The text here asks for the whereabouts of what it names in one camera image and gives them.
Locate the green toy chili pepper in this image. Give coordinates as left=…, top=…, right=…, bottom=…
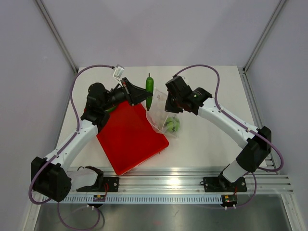
left=145, top=73, right=154, bottom=112

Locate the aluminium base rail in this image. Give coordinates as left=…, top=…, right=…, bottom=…
left=32, top=166, right=294, bottom=194

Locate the dark green toy pepper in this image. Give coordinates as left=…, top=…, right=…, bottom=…
left=105, top=105, right=117, bottom=113

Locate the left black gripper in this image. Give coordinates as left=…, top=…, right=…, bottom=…
left=102, top=77, right=152, bottom=111

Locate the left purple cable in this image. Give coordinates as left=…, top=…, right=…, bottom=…
left=27, top=64, right=116, bottom=230

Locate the green toy watermelon ball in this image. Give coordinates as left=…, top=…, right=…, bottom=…
left=165, top=116, right=180, bottom=133

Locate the left aluminium frame post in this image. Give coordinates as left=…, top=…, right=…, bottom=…
left=33, top=0, right=78, bottom=74

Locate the white slotted cable duct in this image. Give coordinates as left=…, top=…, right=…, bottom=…
left=42, top=194, right=222, bottom=204

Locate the small circuit board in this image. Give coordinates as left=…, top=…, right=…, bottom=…
left=93, top=195, right=105, bottom=202
left=221, top=194, right=238, bottom=207

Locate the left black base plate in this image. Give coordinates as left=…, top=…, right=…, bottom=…
left=76, top=176, right=120, bottom=193

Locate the clear dotted zip bag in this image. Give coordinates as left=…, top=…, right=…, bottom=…
left=146, top=88, right=180, bottom=138

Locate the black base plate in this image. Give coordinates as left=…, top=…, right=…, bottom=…
left=200, top=177, right=247, bottom=193
left=76, top=176, right=120, bottom=193

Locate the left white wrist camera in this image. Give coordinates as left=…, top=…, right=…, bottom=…
left=113, top=64, right=125, bottom=80

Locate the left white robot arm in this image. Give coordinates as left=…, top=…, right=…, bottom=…
left=28, top=78, right=153, bottom=204

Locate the right small circuit board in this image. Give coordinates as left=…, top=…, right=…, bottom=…
left=221, top=194, right=238, bottom=207

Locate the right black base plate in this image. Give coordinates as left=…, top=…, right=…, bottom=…
left=200, top=177, right=247, bottom=193

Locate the aluminium frame post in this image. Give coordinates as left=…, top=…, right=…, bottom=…
left=243, top=0, right=289, bottom=74
left=33, top=0, right=78, bottom=74

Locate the right aluminium frame post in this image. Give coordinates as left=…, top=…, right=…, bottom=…
left=243, top=0, right=289, bottom=74

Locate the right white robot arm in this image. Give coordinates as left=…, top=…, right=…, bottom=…
left=165, top=76, right=271, bottom=192

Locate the red plastic tray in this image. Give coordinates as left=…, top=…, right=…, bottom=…
left=97, top=102, right=169, bottom=175

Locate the left small circuit board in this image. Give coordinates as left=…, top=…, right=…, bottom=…
left=93, top=195, right=105, bottom=202

